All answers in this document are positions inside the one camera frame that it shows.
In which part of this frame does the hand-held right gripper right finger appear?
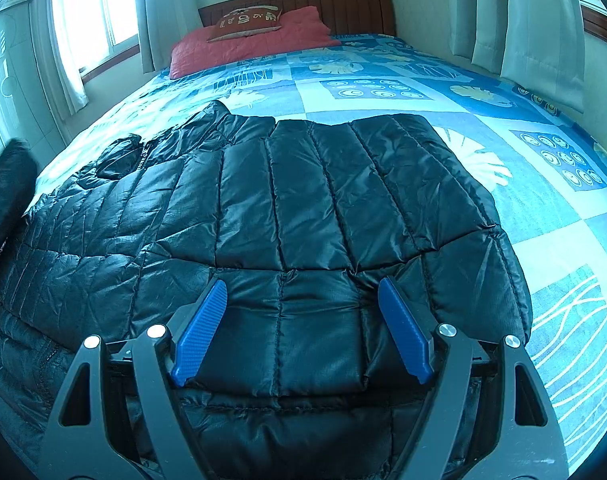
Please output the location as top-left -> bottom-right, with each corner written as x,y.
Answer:
377,276 -> 570,480

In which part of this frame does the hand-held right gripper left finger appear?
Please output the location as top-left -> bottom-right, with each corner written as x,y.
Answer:
37,279 -> 229,480

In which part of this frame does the black puffer jacket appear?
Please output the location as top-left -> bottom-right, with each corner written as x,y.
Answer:
0,100 -> 534,480

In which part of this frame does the blue patterned bed sheet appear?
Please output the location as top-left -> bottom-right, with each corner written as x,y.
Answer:
33,32 -> 607,476

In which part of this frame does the white sheer curtain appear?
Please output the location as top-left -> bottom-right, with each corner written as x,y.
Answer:
30,0 -> 90,122

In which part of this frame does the red pillow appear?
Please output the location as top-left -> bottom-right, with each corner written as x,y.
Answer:
169,6 -> 349,80

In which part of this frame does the red printed cushion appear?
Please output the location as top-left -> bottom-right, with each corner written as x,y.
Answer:
206,6 -> 284,43

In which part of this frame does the frosted glass wardrobe door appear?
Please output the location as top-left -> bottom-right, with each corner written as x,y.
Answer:
0,0 -> 70,161

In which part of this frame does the wooden headboard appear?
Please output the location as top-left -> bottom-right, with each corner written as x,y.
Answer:
198,0 -> 397,38

